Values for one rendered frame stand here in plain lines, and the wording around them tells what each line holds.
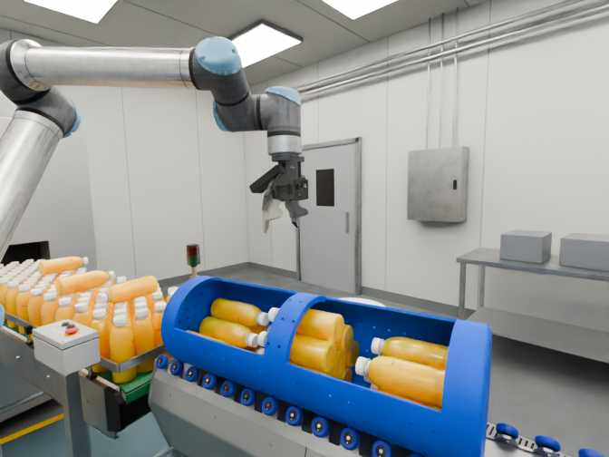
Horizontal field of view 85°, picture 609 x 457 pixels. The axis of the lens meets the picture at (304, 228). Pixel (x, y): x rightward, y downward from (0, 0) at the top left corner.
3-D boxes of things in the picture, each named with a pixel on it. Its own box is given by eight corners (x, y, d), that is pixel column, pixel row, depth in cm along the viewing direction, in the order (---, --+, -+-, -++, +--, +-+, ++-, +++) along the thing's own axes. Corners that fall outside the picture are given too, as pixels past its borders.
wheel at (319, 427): (330, 418, 78) (333, 419, 79) (313, 412, 80) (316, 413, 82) (323, 440, 76) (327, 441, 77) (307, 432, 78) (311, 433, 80)
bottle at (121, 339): (108, 383, 108) (103, 327, 106) (119, 371, 115) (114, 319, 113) (130, 382, 109) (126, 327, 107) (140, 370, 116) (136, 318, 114)
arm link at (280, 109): (266, 95, 92) (302, 93, 91) (267, 141, 93) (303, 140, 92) (258, 84, 83) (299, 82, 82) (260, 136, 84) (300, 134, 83)
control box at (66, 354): (64, 376, 95) (61, 342, 94) (34, 359, 106) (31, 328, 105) (101, 361, 104) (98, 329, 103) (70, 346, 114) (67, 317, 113)
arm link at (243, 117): (212, 81, 85) (259, 78, 84) (225, 114, 95) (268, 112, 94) (206, 108, 81) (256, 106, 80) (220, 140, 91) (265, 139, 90)
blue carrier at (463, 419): (478, 516, 58) (485, 364, 54) (164, 376, 104) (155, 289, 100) (488, 416, 82) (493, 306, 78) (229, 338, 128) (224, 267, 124)
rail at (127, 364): (120, 373, 106) (120, 364, 106) (119, 372, 106) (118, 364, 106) (215, 328, 140) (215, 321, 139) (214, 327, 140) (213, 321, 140)
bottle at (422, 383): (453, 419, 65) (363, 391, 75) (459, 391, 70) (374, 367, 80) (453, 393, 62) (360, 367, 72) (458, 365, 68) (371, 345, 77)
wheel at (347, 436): (360, 430, 74) (362, 431, 75) (341, 422, 76) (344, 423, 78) (354, 453, 72) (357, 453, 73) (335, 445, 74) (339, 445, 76)
